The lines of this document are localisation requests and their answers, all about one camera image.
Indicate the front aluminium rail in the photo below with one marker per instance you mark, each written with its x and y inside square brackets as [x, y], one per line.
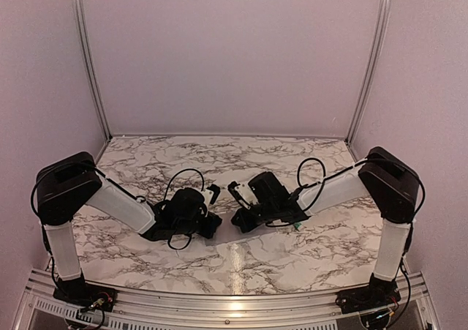
[148, 309]

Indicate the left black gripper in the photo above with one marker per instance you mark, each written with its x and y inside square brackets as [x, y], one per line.
[213, 223]

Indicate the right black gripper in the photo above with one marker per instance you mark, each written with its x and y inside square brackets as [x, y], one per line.
[246, 223]

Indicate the right aluminium frame post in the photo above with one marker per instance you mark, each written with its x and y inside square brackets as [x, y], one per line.
[381, 26]

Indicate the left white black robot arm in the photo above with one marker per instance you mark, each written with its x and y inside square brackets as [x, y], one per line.
[63, 188]

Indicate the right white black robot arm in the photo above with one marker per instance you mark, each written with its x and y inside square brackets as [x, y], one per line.
[394, 188]

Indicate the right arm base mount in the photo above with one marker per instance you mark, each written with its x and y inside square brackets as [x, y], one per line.
[376, 294]

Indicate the aluminium frame post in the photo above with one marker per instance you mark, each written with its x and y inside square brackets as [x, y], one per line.
[381, 26]
[80, 18]

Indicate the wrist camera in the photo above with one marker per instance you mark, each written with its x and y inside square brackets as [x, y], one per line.
[211, 194]
[239, 193]

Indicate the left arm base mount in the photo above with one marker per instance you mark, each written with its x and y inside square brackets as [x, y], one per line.
[89, 297]

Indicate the left aluminium frame post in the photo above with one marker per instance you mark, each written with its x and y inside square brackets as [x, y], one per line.
[80, 18]

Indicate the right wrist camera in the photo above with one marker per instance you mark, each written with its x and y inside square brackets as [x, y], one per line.
[239, 193]

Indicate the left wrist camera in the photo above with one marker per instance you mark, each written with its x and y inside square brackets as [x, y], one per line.
[211, 194]

